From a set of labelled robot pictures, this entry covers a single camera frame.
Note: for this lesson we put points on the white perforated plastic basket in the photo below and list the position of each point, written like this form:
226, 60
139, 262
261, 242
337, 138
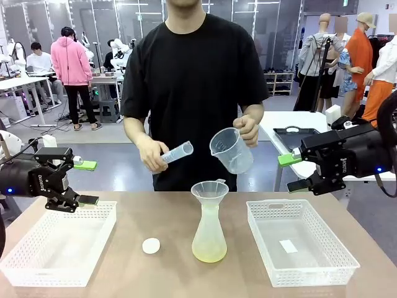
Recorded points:
56, 273
304, 273

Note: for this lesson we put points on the black plastic tray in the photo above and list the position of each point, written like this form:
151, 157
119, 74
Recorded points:
291, 139

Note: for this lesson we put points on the person's right hand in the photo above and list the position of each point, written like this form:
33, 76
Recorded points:
152, 156

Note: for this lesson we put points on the white round flask cap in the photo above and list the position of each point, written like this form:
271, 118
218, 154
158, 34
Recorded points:
151, 246

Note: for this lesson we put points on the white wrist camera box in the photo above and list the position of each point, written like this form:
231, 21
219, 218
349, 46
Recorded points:
49, 146
333, 113

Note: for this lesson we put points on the mannequin in orange trousers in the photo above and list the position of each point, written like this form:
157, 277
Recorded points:
380, 93

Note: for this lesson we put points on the white long workbench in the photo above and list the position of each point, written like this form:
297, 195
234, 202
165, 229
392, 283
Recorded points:
18, 82

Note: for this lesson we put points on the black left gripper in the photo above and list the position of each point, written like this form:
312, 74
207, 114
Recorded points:
28, 183

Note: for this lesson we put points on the grey plastic stool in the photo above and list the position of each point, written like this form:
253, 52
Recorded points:
109, 110

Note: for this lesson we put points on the clear plastic graduated cylinder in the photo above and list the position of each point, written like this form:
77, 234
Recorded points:
178, 152

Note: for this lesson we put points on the person's left hand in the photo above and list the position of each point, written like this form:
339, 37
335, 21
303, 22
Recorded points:
250, 130

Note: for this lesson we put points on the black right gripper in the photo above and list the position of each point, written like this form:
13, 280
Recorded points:
359, 155

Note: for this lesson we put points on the clear plastic measuring jug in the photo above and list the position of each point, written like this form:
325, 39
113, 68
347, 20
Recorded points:
231, 152

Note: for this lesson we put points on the person's left forearm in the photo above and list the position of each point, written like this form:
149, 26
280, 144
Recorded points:
252, 111

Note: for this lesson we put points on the person in black t-shirt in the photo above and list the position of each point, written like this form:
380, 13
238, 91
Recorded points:
192, 93

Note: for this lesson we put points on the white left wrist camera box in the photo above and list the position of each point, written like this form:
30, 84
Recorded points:
49, 146

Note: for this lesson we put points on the translucent plastic conical flask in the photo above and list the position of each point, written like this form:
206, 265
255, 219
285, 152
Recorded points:
209, 245

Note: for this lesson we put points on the person in pink hoodie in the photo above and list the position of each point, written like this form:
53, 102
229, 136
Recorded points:
73, 62

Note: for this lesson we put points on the black tripod stand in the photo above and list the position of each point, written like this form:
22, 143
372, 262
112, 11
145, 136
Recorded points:
319, 77

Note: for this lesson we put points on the person's right forearm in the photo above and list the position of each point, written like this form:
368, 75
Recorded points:
138, 133

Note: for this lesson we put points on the clear plastic funnel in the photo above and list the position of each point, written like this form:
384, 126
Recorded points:
209, 189

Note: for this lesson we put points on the mannequin in grey jacket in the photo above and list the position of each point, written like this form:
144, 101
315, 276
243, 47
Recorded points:
313, 56

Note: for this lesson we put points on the wooden shoe rack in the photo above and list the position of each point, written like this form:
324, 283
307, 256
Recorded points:
279, 83

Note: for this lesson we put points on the seated person in white shirt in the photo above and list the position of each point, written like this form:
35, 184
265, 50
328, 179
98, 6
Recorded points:
38, 62

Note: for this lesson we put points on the mannequin in orange coat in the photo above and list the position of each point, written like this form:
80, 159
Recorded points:
359, 56

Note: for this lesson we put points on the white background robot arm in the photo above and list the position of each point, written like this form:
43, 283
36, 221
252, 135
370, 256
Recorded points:
119, 51

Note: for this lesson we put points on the white paper label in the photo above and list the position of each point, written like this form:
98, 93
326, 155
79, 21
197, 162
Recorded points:
288, 246

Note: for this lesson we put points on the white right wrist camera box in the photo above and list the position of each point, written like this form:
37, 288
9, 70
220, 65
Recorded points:
333, 113

